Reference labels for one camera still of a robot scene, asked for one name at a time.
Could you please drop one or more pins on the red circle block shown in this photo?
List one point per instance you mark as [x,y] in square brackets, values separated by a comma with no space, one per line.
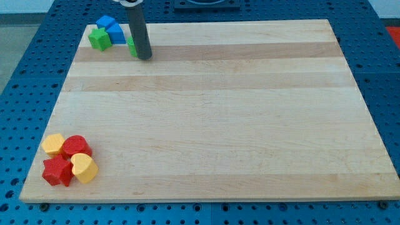
[74,145]

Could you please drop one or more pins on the yellow heart block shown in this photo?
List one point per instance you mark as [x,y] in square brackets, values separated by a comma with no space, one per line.
[84,167]

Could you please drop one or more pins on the silver rod mount flange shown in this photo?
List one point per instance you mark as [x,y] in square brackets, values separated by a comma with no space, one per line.
[129,3]

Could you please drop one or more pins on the light wooden board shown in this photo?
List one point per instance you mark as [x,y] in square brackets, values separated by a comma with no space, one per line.
[223,111]

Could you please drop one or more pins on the green star block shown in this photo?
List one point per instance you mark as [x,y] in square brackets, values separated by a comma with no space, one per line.
[99,39]

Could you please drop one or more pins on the red star block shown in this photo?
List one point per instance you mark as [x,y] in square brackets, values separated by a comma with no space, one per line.
[57,171]

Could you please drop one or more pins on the blue cube block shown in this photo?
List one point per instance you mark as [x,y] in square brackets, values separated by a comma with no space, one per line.
[105,22]

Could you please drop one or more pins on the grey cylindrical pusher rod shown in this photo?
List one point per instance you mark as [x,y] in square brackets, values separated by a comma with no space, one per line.
[139,32]

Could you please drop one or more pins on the yellow hexagon block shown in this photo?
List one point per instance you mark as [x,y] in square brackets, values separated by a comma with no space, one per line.
[52,145]

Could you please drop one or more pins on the green circle block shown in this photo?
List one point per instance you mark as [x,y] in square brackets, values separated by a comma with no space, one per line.
[131,46]

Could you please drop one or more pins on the blue crescent block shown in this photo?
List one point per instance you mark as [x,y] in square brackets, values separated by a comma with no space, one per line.
[116,34]

